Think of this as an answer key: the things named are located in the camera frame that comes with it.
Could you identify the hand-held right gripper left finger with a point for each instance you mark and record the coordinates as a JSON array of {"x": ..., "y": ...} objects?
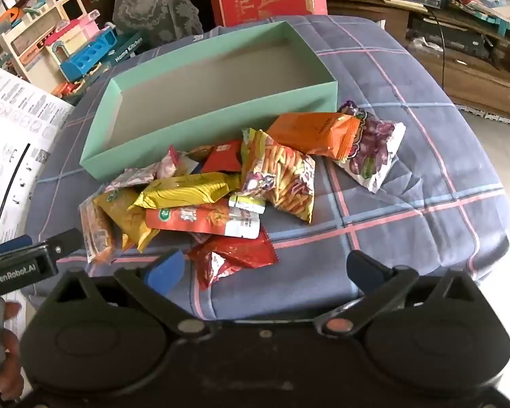
[{"x": 165, "y": 270}]

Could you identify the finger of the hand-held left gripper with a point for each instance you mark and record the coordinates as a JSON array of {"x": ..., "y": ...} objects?
[
  {"x": 12, "y": 243},
  {"x": 66, "y": 240}
]

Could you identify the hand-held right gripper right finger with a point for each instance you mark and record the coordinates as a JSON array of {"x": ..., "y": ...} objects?
[{"x": 361, "y": 270}]

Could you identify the clear biscuit packet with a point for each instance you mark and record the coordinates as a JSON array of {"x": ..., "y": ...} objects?
[{"x": 95, "y": 231}]

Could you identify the yellow packet with green logo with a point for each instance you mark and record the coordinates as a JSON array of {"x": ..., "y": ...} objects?
[{"x": 121, "y": 214}]

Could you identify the orange-red packet with white end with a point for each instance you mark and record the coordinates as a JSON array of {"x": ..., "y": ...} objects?
[{"x": 208, "y": 221}]

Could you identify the red crinkled snack packet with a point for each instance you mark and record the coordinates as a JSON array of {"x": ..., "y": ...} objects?
[{"x": 233, "y": 259}]

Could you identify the shiny yellow snack packet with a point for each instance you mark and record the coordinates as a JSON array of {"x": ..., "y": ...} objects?
[{"x": 182, "y": 190}]

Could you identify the pink floral white packet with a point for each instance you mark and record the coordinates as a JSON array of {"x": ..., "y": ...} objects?
[{"x": 131, "y": 178}]

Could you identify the small white snack packet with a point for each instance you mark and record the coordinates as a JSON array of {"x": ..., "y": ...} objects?
[{"x": 246, "y": 203}]

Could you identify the pink white candy packet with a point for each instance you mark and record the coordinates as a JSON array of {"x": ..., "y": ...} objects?
[{"x": 172, "y": 163}]

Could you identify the purple grape snack packet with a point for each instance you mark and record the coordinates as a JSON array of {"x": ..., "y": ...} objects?
[{"x": 376, "y": 151}]

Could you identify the fries print snack packet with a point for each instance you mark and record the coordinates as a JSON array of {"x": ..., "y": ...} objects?
[{"x": 280, "y": 174}]

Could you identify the small red snack packet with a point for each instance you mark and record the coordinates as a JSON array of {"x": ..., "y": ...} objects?
[{"x": 223, "y": 158}]

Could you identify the orange snack packet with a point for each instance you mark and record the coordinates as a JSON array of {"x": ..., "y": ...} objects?
[{"x": 314, "y": 134}]

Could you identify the green cardboard box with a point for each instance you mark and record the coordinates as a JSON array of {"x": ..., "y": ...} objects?
[{"x": 212, "y": 89}]

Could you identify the person's left hand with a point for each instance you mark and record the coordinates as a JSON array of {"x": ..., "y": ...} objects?
[{"x": 8, "y": 348}]

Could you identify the white instruction sheet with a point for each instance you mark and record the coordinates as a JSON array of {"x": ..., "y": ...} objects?
[{"x": 12, "y": 127}]

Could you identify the teal toy box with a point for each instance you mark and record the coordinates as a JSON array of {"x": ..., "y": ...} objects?
[{"x": 127, "y": 49}]

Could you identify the toy kitchen playset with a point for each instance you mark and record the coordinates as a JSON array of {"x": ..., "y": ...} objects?
[{"x": 55, "y": 38}]

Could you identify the grey lace cloth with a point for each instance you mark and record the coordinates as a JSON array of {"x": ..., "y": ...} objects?
[{"x": 153, "y": 4}]

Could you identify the wooden cabinet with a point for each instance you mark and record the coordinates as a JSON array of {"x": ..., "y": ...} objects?
[{"x": 365, "y": 17}]

